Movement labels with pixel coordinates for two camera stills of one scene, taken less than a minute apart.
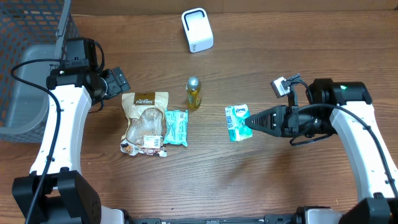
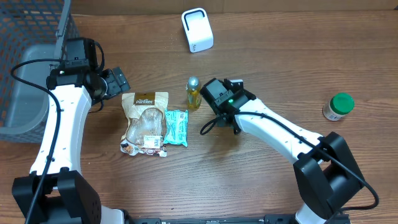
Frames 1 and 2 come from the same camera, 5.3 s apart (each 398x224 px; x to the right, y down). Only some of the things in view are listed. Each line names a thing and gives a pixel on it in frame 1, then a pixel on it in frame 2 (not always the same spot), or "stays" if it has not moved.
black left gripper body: x=112 y=86 stays
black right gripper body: x=303 y=121 to x=228 y=124
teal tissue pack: x=176 y=127 stays
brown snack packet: x=144 y=133 stays
